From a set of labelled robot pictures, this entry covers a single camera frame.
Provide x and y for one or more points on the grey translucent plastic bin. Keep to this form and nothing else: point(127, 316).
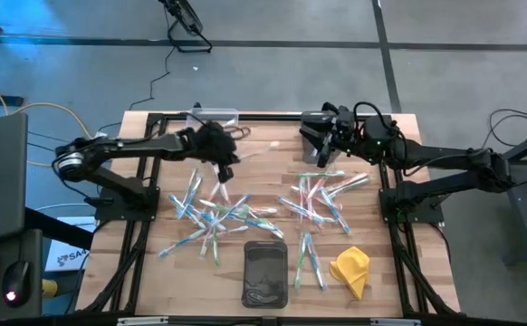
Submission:
point(309, 154)

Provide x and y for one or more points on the dark-legged side table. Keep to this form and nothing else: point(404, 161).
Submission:
point(524, 213)

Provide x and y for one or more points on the clear plastic bin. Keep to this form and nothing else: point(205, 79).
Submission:
point(209, 115)

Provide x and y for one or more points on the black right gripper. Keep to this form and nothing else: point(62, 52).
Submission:
point(349, 140)

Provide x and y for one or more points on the black computer mouse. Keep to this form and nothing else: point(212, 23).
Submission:
point(16, 283)

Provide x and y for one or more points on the yellow cloth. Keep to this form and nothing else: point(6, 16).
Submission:
point(351, 269)

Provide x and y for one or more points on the blue wrapped toothbrush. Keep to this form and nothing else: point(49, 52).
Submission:
point(336, 213)
point(316, 265)
point(229, 210)
point(304, 210)
point(186, 210)
point(190, 199)
point(182, 243)

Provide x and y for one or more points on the white cardboard box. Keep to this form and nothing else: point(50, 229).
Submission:
point(71, 253)

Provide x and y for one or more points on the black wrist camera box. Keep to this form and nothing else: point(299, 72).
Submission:
point(345, 118)

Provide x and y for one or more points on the black plastic tray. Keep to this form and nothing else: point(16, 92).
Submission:
point(265, 271)

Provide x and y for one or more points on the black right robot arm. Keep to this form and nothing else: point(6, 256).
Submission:
point(440, 156)

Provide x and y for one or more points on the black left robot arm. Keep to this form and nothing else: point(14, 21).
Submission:
point(132, 146)

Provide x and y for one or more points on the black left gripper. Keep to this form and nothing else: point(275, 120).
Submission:
point(209, 142)

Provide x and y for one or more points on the black floor fan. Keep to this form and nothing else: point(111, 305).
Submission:
point(184, 16)

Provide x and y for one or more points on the small yellow object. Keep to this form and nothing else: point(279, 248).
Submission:
point(50, 287)

